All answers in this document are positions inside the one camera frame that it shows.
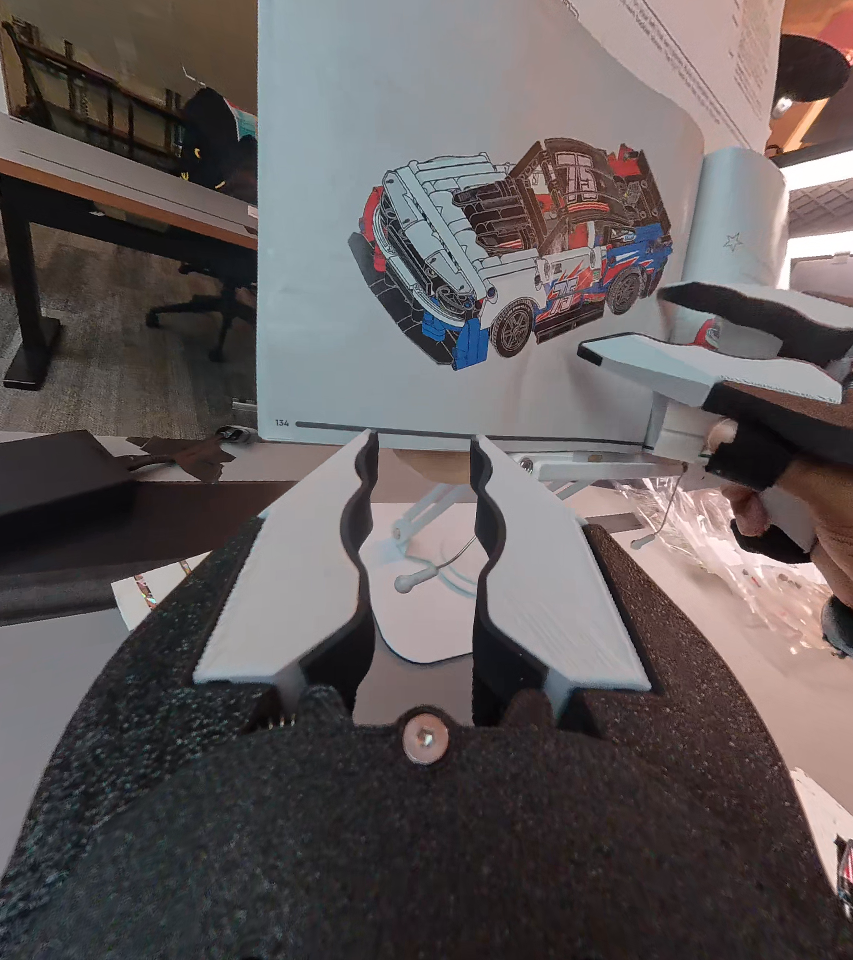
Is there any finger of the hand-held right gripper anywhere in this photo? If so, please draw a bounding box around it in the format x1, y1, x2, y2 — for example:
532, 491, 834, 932
578, 332, 846, 412
656, 281, 853, 369

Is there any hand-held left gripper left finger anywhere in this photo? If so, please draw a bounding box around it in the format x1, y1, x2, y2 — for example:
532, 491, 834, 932
192, 429, 381, 702

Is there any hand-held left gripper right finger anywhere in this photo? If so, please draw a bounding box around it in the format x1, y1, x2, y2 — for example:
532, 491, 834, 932
469, 433, 654, 717

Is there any white book stand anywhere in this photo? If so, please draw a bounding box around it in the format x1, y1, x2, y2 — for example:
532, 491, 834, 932
370, 390, 714, 667

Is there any toy car instruction booklet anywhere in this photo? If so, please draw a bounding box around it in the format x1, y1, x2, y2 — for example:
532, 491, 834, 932
255, 0, 789, 451

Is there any wooden desk with black legs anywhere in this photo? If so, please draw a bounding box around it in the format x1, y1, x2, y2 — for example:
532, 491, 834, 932
0, 108, 259, 391

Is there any clear plastic bag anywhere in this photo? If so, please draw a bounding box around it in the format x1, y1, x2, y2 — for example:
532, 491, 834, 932
606, 472, 848, 661

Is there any black flat box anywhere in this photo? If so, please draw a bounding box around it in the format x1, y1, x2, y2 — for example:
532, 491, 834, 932
0, 429, 139, 560

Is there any black office chair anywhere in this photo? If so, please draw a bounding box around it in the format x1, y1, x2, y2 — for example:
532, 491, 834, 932
145, 86, 259, 361

